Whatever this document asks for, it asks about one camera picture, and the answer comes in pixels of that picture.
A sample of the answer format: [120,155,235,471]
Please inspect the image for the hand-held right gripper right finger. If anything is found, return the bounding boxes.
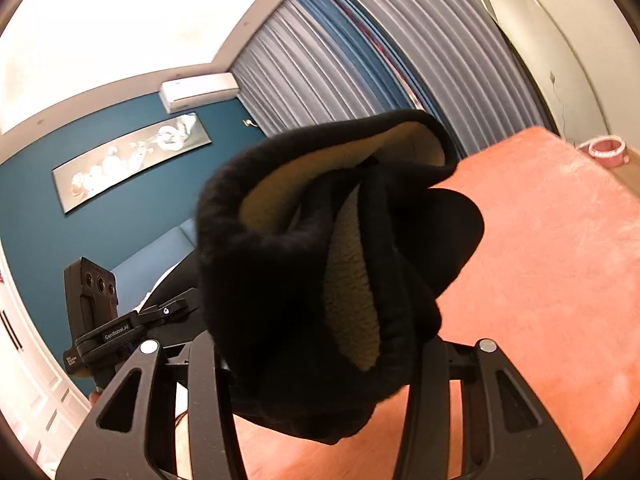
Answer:
[392,337,584,480]

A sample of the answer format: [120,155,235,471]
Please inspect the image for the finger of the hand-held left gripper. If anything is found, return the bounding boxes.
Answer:
[136,296,202,327]

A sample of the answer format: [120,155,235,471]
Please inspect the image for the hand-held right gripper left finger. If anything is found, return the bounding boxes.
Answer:
[55,331,249,480]

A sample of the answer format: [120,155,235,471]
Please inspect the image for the black fleece-lined pants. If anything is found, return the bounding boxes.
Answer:
[150,109,486,446]

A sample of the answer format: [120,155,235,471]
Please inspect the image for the blue headboard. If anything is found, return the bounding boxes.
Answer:
[109,217,200,311]

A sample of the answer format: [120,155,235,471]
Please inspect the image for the white panelled wardrobe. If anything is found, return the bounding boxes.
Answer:
[0,247,97,477]

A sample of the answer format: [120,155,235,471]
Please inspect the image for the white air conditioner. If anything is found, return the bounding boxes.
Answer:
[159,72,242,115]

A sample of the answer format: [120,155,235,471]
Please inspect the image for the pink tape roll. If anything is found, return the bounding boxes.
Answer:
[579,136,632,168]

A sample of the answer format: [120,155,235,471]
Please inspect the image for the grey and blue curtain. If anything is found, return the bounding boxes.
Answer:
[231,0,557,162]

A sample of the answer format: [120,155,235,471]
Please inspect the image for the white door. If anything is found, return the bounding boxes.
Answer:
[478,0,618,147]

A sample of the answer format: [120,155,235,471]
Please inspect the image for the floral wall picture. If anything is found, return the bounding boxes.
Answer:
[51,113,213,216]

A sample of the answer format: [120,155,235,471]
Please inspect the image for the thin white cable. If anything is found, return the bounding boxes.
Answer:
[552,82,571,138]

